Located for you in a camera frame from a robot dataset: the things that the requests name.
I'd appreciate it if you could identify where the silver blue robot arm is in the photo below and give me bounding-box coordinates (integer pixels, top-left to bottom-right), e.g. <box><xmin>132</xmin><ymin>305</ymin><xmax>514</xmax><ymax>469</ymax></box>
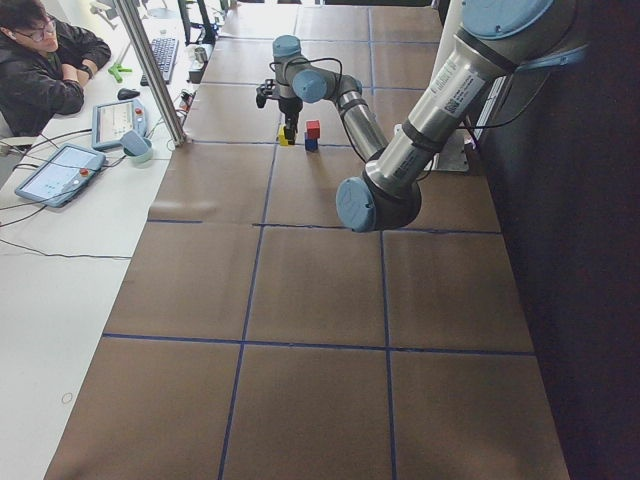
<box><xmin>256</xmin><ymin>1</ymin><xmax>592</xmax><ymax>232</ymax></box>

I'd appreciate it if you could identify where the blue wooden block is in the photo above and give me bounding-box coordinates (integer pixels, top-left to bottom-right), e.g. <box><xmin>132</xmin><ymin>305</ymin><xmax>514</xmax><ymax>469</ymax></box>
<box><xmin>304</xmin><ymin>132</ymin><xmax>319</xmax><ymax>152</ymax></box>

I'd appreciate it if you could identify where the teach pendant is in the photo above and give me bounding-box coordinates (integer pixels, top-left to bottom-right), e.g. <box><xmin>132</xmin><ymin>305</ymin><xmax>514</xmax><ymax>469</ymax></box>
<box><xmin>14</xmin><ymin>144</ymin><xmax>106</xmax><ymax>208</ymax></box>
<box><xmin>91</xmin><ymin>98</ymin><xmax>148</xmax><ymax>151</ymax></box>

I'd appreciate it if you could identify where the aluminium frame post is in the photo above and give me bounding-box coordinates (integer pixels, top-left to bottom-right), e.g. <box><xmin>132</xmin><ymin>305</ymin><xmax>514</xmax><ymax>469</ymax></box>
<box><xmin>114</xmin><ymin>0</ymin><xmax>186</xmax><ymax>147</ymax></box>

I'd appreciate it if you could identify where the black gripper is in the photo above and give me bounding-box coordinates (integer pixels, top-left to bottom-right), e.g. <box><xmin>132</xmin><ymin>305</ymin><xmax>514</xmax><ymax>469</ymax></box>
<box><xmin>278</xmin><ymin>97</ymin><xmax>303</xmax><ymax>145</ymax></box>

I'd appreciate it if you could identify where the green plastic tool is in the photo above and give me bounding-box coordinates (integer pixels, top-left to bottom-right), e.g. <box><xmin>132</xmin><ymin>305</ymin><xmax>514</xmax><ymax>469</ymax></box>
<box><xmin>108</xmin><ymin>62</ymin><xmax>132</xmax><ymax>84</ymax></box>

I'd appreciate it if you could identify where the black keyboard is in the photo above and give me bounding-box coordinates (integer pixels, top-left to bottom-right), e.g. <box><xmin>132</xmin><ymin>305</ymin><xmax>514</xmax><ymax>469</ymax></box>
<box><xmin>150</xmin><ymin>37</ymin><xmax>179</xmax><ymax>84</ymax></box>

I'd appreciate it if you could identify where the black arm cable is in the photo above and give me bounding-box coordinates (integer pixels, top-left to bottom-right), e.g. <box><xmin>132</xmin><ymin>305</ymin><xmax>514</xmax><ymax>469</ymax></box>
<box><xmin>267</xmin><ymin>56</ymin><xmax>371</xmax><ymax>156</ymax></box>

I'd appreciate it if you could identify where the steel cup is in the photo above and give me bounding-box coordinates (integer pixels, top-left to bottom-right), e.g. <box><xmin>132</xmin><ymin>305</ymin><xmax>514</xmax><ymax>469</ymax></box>
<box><xmin>194</xmin><ymin>46</ymin><xmax>208</xmax><ymax>64</ymax></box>

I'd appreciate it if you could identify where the seated person black jacket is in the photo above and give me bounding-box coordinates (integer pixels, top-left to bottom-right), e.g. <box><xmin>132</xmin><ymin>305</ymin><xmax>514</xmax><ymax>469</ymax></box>
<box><xmin>1</xmin><ymin>1</ymin><xmax>111</xmax><ymax>138</ymax></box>

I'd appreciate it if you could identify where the red wooden block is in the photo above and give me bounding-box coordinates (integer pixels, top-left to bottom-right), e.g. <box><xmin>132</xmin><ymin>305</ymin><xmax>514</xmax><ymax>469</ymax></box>
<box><xmin>305</xmin><ymin>120</ymin><xmax>321</xmax><ymax>140</ymax></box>

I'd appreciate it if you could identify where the yellow wooden block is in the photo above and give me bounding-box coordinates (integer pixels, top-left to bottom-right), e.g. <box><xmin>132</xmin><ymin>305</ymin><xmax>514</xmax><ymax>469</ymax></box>
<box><xmin>277</xmin><ymin>124</ymin><xmax>296</xmax><ymax>146</ymax></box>

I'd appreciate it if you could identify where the teach pendant near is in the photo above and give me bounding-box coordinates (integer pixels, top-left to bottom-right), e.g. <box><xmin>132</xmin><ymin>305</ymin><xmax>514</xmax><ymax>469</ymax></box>
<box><xmin>14</xmin><ymin>144</ymin><xmax>106</xmax><ymax>208</ymax></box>

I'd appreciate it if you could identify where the white mounting base plate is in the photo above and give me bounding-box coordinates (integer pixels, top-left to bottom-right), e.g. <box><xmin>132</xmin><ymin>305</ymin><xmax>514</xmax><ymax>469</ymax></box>
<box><xmin>433</xmin><ymin>130</ymin><xmax>469</xmax><ymax>173</ymax></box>

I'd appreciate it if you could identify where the black computer mouse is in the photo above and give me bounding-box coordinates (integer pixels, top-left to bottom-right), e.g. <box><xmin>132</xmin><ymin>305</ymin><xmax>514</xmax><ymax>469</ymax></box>
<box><xmin>117</xmin><ymin>88</ymin><xmax>140</xmax><ymax>100</ymax></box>

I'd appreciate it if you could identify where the teach pendant far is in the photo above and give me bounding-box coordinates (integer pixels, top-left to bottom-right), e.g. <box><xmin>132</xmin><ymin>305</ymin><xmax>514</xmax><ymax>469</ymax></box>
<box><xmin>91</xmin><ymin>98</ymin><xmax>148</xmax><ymax>151</ymax></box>

